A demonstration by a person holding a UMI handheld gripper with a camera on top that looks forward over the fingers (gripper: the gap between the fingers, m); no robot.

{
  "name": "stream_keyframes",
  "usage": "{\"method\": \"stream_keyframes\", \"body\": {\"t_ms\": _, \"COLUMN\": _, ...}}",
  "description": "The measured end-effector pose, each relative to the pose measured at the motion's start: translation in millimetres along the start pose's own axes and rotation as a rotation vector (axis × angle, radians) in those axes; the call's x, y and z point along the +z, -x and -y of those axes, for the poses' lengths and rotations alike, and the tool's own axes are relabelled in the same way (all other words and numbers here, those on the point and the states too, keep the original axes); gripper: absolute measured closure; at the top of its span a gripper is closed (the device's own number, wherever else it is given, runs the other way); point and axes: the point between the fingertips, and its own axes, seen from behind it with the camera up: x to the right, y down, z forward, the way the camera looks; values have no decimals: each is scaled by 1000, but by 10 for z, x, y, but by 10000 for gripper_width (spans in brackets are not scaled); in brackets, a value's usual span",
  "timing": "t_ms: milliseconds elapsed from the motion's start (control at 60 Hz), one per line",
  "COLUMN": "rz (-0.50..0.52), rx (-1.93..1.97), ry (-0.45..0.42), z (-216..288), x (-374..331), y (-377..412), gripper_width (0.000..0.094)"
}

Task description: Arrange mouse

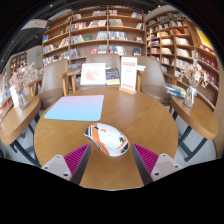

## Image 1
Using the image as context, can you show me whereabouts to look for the pink blue gradient mouse pad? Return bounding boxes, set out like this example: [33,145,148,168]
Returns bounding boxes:
[43,94,105,122]

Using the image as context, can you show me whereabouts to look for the wide wooden bookshelf with books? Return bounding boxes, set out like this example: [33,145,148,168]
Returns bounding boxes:
[41,4,148,68]

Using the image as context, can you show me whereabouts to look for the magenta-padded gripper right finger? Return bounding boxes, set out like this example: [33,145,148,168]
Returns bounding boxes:
[131,143,184,186]

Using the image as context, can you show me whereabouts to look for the stack of colourful books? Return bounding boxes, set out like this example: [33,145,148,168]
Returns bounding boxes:
[165,83,188,99]

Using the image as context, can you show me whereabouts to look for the dark blue book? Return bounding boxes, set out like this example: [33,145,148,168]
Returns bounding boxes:
[105,67,121,86]

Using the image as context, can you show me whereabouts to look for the angled wooden bookshelf with books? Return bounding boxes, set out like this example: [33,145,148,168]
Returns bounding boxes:
[144,11,221,111]

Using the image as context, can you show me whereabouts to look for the white red sign wooden base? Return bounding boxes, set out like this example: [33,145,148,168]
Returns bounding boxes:
[118,56,138,95]

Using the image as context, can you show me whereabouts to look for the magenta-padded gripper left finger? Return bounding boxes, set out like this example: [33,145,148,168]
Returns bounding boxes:
[41,143,92,186]

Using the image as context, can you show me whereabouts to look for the brown leather wooden armchair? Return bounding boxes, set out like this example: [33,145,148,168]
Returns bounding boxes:
[134,54,181,108]
[57,53,148,96]
[25,58,73,109]

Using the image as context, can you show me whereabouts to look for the glass vase with dried flowers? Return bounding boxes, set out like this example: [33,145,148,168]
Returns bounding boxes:
[9,61,44,111]
[179,58,209,109]

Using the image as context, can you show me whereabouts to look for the white hanging ceiling sign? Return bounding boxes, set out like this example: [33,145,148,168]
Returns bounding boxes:
[20,18,50,31]

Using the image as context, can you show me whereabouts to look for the white orange black computer mouse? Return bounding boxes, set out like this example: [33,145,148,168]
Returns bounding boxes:
[83,122,131,158]

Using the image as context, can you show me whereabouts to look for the small distant wooden bookshelf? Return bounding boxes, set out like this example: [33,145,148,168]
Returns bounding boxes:
[8,51,28,79]

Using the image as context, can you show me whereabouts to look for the small white table card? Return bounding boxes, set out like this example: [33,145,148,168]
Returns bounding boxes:
[9,85,20,109]

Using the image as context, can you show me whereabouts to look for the colourful book display rack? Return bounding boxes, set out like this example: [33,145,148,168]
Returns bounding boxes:
[0,71,13,118]

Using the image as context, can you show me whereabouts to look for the round wooden side table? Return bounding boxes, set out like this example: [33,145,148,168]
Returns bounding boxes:
[0,95,42,168]
[169,95,219,163]

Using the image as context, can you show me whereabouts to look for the white framed floral picture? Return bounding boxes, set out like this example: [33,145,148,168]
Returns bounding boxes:
[79,62,107,87]

